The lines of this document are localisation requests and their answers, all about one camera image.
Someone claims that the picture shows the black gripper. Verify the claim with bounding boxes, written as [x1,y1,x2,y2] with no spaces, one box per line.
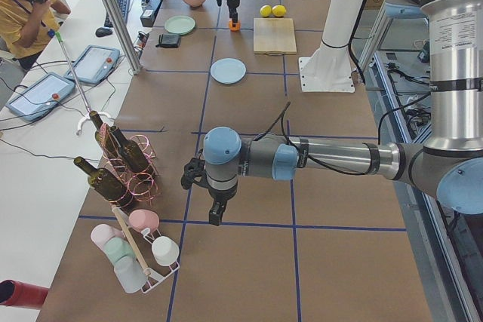
[208,184,237,226]
[227,0,239,25]

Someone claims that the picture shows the orange fruit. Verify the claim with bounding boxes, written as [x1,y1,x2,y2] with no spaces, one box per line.
[228,20,241,32]

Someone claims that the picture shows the light green plate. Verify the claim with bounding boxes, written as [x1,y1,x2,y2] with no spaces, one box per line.
[165,15,196,35]

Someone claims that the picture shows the light blue plate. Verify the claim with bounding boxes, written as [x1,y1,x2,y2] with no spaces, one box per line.
[210,58,246,84]

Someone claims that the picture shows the yellow lemon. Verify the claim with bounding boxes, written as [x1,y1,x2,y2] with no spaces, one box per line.
[260,5,272,18]
[272,5,287,17]

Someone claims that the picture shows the wooden cutting board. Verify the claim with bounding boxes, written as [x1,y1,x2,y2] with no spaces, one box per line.
[254,18,297,54]

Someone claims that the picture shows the white cup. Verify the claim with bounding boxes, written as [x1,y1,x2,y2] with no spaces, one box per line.
[152,236,180,267]

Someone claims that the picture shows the dark grey folded cloth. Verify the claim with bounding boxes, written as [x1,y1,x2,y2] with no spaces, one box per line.
[156,33,181,48]

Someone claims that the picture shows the dark glass wine bottle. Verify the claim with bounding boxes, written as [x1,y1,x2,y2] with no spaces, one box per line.
[73,156,135,208]
[89,111,120,161]
[109,125,153,175]

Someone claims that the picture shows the light grey cup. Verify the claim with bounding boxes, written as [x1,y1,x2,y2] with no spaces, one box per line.
[113,256,148,293]

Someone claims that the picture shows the mint green cup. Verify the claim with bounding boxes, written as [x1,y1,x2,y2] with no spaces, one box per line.
[103,237,136,265]

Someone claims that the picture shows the black keyboard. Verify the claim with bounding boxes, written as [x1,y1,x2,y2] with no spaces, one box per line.
[103,0,131,28]

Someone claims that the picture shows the pale pink cup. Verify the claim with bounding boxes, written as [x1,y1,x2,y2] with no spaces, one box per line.
[91,224,125,251]

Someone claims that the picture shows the black computer mouse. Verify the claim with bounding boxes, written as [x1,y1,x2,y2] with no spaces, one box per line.
[95,27,112,38]

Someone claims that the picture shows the blue teach pendant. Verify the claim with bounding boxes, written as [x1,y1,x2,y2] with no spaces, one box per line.
[6,72,75,121]
[72,45,120,85]

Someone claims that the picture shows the person in yellow shirt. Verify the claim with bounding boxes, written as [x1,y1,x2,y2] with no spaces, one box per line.
[1,0,70,71]

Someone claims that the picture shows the red cylinder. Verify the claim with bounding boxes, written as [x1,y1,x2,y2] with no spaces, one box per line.
[1,280,49,310]

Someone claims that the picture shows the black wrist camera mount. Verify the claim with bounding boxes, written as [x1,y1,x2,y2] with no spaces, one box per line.
[180,158,208,190]

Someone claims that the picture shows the white wire cup rack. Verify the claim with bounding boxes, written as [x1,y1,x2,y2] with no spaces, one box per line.
[112,207,180,294]

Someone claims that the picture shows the copper wire bottle rack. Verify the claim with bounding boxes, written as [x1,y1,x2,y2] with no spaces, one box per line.
[95,123,160,207]

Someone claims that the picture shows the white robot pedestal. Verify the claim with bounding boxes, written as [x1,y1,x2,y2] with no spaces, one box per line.
[299,0,364,93]

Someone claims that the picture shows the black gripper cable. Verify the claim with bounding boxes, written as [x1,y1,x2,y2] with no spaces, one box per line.
[252,101,412,176]

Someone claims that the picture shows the aluminium frame post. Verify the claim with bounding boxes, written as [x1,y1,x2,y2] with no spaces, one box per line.
[102,0,141,75]

